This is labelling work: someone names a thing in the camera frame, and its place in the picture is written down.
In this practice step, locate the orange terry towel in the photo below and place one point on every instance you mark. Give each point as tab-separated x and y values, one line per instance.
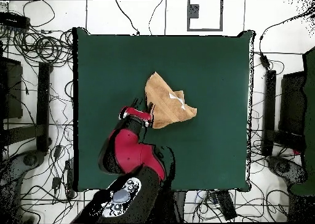
165	103

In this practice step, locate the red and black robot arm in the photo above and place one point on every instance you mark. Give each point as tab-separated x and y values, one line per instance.
130	150

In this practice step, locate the dark green table cloth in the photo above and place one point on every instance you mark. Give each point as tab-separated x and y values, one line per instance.
209	147

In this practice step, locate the black power adapter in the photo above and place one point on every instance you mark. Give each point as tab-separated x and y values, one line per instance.
56	183
57	151
264	61

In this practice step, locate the black stand bar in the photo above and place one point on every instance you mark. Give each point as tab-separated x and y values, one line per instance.
43	105
269	110

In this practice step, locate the black power strip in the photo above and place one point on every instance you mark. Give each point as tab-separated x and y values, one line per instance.
226	204
70	179
14	21

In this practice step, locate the dark grey block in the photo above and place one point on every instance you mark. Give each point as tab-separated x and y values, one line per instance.
194	12

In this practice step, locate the black furniture panel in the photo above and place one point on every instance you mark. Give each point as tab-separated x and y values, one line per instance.
292	103
12	91

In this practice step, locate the green hanging cloth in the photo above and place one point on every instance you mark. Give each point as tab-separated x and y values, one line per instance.
310	110

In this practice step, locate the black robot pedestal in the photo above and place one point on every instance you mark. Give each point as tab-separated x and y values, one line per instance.
178	204

